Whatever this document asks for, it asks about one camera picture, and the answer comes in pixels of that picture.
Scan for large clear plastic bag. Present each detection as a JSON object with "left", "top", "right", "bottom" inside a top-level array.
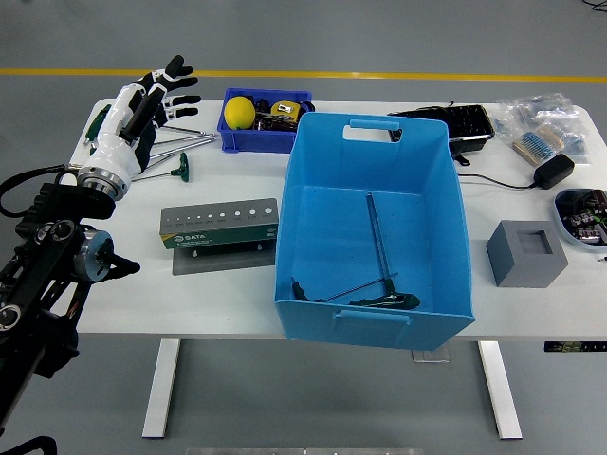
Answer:
[{"left": 495, "top": 92, "right": 582, "bottom": 143}]

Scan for small green T-handle hex wrench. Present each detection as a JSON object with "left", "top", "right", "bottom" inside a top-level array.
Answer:
[{"left": 289, "top": 272, "right": 400, "bottom": 304}]

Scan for black plastic tray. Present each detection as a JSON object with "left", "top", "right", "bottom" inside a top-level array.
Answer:
[{"left": 387, "top": 103, "right": 497, "bottom": 155}]

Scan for green metal wrench holder stand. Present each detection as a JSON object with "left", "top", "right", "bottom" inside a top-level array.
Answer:
[{"left": 158, "top": 197, "right": 280, "bottom": 276}]

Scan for grey metal floor plate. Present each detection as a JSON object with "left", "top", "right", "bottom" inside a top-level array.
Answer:
[{"left": 411, "top": 345, "right": 451, "bottom": 364}]

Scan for black strap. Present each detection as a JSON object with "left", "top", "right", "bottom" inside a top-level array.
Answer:
[{"left": 445, "top": 140, "right": 471, "bottom": 167}]

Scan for blue resistor tape bundle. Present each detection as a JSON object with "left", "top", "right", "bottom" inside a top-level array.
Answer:
[{"left": 511, "top": 125, "right": 566, "bottom": 167}]

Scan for yellow tape measure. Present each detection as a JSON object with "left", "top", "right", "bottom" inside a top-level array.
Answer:
[{"left": 270, "top": 100, "right": 304, "bottom": 120}]

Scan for black table control panel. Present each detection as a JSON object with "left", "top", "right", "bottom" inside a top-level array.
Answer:
[{"left": 543, "top": 340, "right": 607, "bottom": 354}]

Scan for short green T-handle hex wrench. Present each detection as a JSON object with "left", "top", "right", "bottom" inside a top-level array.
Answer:
[{"left": 130, "top": 152, "right": 192, "bottom": 184}]

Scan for black adapter cable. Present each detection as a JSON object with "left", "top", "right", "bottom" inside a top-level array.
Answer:
[{"left": 454, "top": 171, "right": 540, "bottom": 190}]

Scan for white table leg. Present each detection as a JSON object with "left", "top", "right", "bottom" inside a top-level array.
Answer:
[
  {"left": 477, "top": 339, "right": 524, "bottom": 441},
  {"left": 141, "top": 338, "right": 181, "bottom": 440}
]

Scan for grey cube with square recess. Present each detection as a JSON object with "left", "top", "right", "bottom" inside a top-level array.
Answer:
[{"left": 486, "top": 219, "right": 569, "bottom": 288}]

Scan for light blue bowl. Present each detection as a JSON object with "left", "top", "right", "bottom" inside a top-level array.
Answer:
[{"left": 553, "top": 188, "right": 607, "bottom": 250}]

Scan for large blue folding box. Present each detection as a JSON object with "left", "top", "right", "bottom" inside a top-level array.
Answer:
[{"left": 273, "top": 111, "right": 477, "bottom": 352}]

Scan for dark electronic components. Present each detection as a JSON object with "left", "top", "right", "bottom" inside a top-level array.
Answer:
[{"left": 557, "top": 189, "right": 607, "bottom": 246}]

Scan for yellow lemon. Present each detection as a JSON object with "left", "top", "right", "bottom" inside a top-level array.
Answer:
[{"left": 224, "top": 96, "right": 258, "bottom": 130}]

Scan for black power adapter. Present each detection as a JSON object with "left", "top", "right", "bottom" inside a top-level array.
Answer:
[{"left": 533, "top": 154, "right": 576, "bottom": 191}]

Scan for dark brown part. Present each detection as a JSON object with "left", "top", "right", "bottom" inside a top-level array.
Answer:
[{"left": 255, "top": 116, "right": 299, "bottom": 133}]

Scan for small blue parts bin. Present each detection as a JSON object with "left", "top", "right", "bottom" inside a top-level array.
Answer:
[{"left": 216, "top": 87, "right": 315, "bottom": 155}]

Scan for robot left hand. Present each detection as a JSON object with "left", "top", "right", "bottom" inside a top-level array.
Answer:
[{"left": 86, "top": 54, "right": 203, "bottom": 179}]

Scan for large green T-handle hex wrench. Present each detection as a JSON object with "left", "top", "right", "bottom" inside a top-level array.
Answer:
[{"left": 348, "top": 191, "right": 422, "bottom": 312}]

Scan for clear bag with blue resistors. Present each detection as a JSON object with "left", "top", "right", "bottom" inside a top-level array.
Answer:
[{"left": 561, "top": 113, "right": 594, "bottom": 167}]

